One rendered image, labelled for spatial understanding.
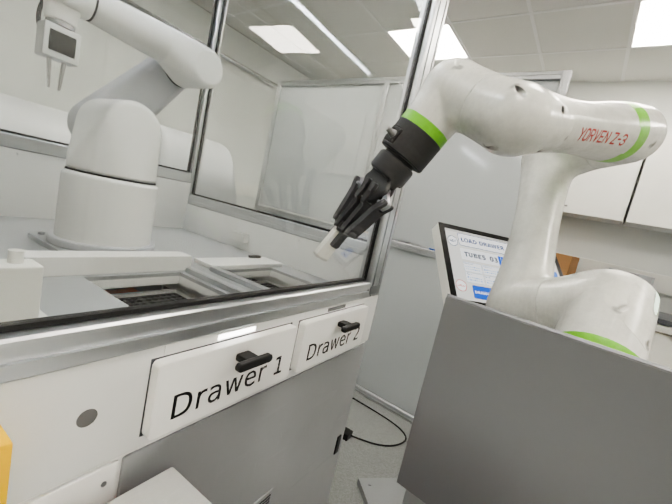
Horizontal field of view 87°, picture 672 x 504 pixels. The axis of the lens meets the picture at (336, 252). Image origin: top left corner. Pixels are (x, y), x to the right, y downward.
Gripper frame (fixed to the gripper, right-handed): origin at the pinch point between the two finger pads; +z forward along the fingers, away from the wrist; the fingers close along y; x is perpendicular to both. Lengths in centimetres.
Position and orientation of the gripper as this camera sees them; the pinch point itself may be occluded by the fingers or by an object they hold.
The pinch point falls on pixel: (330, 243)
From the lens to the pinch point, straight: 69.0
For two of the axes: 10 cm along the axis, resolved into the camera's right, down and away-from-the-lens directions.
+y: 3.6, 5.3, -7.7
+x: 6.9, 4.0, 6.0
